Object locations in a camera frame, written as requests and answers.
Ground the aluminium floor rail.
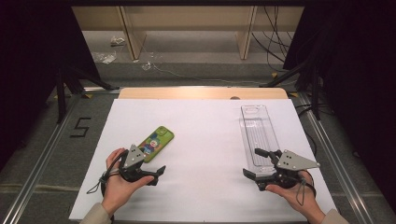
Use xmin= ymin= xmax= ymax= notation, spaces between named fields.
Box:
xmin=3 ymin=87 xmax=120 ymax=224
xmin=298 ymin=92 xmax=373 ymax=224

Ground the bundle of black cables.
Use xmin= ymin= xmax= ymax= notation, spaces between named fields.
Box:
xmin=251 ymin=5 xmax=300 ymax=73

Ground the light wooden table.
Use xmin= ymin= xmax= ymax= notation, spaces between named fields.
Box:
xmin=118 ymin=87 xmax=289 ymax=101

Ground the black curtain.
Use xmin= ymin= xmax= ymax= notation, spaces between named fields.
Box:
xmin=283 ymin=0 xmax=396 ymax=213
xmin=0 ymin=0 xmax=101 ymax=162

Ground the black metal stand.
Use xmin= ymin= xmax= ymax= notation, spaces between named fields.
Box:
xmin=55 ymin=66 xmax=120 ymax=125
xmin=260 ymin=59 xmax=321 ymax=120

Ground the person's left hand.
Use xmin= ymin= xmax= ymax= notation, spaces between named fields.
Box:
xmin=101 ymin=147 xmax=156 ymax=217

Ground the grey wrist cord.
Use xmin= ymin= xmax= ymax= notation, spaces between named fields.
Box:
xmin=86 ymin=169 xmax=120 ymax=195
xmin=294 ymin=176 xmax=309 ymax=207

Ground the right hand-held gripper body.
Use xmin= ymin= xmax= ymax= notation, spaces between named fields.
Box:
xmin=264 ymin=149 xmax=321 ymax=191

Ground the person's right hand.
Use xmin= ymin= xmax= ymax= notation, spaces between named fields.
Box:
xmin=265 ymin=170 xmax=326 ymax=223

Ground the clear plastic packaging tray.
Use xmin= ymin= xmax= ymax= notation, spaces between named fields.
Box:
xmin=239 ymin=105 xmax=281 ymax=178

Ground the thin white floor cable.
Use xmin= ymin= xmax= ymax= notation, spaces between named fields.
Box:
xmin=138 ymin=43 xmax=297 ymax=87

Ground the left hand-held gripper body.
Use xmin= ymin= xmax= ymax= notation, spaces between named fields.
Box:
xmin=119 ymin=144 xmax=157 ymax=184

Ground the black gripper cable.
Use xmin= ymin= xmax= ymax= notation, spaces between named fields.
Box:
xmin=100 ymin=149 xmax=129 ymax=199
xmin=298 ymin=169 xmax=318 ymax=199

